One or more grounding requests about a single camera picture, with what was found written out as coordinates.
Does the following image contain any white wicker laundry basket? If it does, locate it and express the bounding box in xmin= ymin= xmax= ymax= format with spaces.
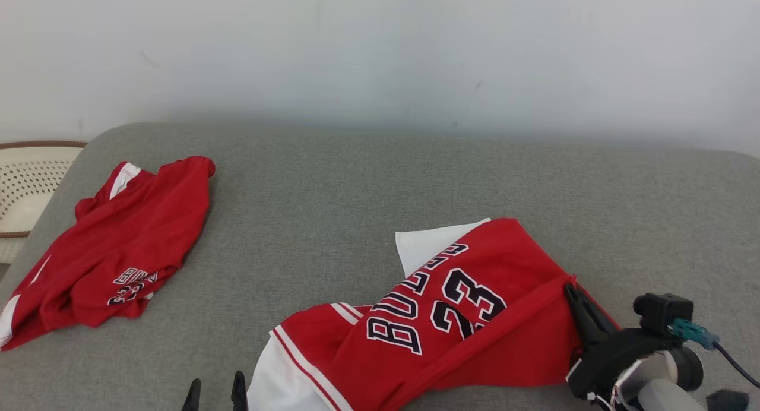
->
xmin=0 ymin=141 xmax=87 ymax=263

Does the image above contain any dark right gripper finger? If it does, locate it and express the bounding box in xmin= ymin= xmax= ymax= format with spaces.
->
xmin=564 ymin=283 xmax=619 ymax=347

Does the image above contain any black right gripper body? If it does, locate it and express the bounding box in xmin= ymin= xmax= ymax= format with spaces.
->
xmin=567 ymin=328 xmax=677 ymax=400

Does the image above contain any red basketball jersey top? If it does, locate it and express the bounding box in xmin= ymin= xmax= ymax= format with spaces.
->
xmin=246 ymin=217 xmax=621 ymax=411

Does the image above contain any red basketball jersey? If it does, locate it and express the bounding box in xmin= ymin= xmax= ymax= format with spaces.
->
xmin=246 ymin=217 xmax=621 ymax=411
xmin=0 ymin=156 xmax=216 ymax=352

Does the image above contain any right camera cable teal plug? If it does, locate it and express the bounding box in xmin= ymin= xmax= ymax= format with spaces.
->
xmin=668 ymin=318 xmax=760 ymax=389

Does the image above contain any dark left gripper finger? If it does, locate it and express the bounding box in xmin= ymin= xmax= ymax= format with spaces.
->
xmin=232 ymin=371 xmax=248 ymax=411
xmin=181 ymin=378 xmax=201 ymax=411

